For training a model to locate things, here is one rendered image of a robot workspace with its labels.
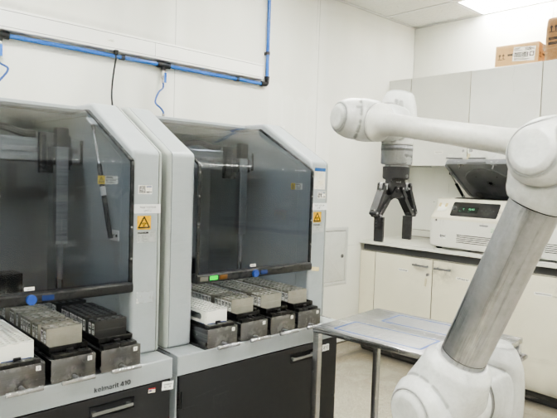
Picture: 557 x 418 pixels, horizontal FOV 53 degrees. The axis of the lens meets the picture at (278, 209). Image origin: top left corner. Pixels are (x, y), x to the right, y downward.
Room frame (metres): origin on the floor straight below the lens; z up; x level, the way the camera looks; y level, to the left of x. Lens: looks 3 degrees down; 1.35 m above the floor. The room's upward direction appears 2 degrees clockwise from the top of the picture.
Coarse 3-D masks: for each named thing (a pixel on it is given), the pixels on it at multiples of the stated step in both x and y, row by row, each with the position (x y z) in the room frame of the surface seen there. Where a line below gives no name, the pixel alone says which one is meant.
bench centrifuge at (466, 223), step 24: (456, 168) 4.07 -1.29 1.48; (480, 168) 3.93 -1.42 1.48; (504, 168) 3.79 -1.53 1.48; (480, 192) 4.21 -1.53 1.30; (504, 192) 4.07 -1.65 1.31; (432, 216) 3.99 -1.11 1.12; (456, 216) 3.85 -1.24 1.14; (480, 216) 3.72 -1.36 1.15; (432, 240) 3.98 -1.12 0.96; (456, 240) 3.84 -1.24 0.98; (480, 240) 3.70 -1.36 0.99
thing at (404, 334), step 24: (384, 312) 2.27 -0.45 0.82; (336, 336) 1.94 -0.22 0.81; (360, 336) 1.90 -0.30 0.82; (384, 336) 1.91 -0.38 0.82; (408, 336) 1.92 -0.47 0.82; (432, 336) 1.93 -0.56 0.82; (504, 336) 1.96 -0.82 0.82; (312, 360) 2.01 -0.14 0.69; (312, 384) 2.00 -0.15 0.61; (312, 408) 2.00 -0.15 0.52
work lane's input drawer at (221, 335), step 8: (192, 320) 2.05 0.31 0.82; (192, 328) 2.03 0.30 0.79; (200, 328) 2.00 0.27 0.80; (208, 328) 1.98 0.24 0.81; (216, 328) 1.99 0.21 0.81; (224, 328) 2.01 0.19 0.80; (232, 328) 2.04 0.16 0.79; (192, 336) 2.03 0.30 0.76; (200, 336) 2.00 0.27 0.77; (208, 336) 1.96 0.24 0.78; (216, 336) 1.99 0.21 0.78; (224, 336) 2.01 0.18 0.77; (232, 336) 2.04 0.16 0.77; (208, 344) 1.96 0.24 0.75; (216, 344) 1.99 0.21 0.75; (224, 344) 1.99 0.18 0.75; (232, 344) 1.98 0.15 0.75
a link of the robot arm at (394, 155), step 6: (384, 150) 1.57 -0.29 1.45; (390, 150) 1.55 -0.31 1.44; (396, 150) 1.55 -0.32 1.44; (402, 150) 1.55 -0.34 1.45; (408, 150) 1.55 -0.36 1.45; (384, 156) 1.57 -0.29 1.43; (390, 156) 1.55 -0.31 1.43; (396, 156) 1.55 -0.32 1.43; (402, 156) 1.55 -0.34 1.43; (408, 156) 1.56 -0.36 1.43; (384, 162) 1.57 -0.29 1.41; (390, 162) 1.55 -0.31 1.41; (396, 162) 1.55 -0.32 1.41; (402, 162) 1.55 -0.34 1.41; (408, 162) 1.56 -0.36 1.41
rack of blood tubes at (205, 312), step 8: (192, 304) 2.10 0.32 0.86; (200, 304) 2.10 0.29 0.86; (208, 304) 2.11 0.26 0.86; (216, 304) 2.11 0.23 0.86; (192, 312) 2.19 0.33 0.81; (200, 312) 2.03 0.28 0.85; (208, 312) 2.01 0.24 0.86; (216, 312) 2.03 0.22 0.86; (224, 312) 2.06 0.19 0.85; (200, 320) 2.03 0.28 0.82; (208, 320) 2.01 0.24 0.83; (216, 320) 2.03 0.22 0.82; (224, 320) 2.06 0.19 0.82
